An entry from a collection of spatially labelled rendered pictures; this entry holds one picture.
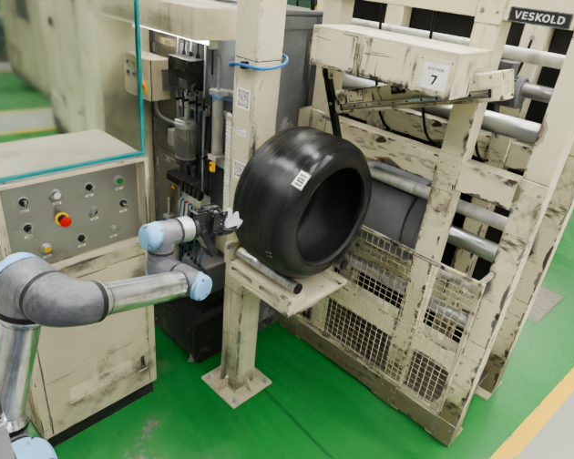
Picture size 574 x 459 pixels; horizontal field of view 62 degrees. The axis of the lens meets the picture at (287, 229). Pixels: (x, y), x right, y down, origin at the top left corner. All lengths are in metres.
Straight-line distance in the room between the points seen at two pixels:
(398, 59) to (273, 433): 1.75
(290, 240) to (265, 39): 0.72
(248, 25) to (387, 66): 0.51
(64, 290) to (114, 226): 0.97
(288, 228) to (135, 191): 0.71
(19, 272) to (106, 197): 0.87
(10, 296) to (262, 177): 0.86
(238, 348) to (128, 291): 1.31
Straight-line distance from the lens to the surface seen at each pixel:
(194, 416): 2.56
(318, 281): 2.06
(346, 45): 1.87
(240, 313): 2.30
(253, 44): 1.83
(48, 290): 1.11
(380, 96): 1.96
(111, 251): 2.05
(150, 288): 1.23
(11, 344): 1.25
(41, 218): 1.91
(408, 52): 1.73
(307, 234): 2.11
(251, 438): 2.48
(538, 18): 1.90
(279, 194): 1.60
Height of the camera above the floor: 1.95
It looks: 28 degrees down
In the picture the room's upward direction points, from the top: 6 degrees clockwise
